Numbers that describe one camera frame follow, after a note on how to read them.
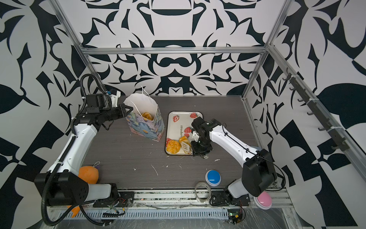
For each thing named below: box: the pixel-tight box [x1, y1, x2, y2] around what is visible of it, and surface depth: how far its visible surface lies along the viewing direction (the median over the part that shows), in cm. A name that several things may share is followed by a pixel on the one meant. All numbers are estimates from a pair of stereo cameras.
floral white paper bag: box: [123, 93, 165, 142], surface depth 87 cm
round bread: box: [166, 139, 181, 154], surface depth 91 cm
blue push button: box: [204, 169, 222, 187], surface depth 81 cm
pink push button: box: [253, 190, 273, 210], surface depth 73 cm
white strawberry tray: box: [164, 111, 204, 156], surface depth 101 cm
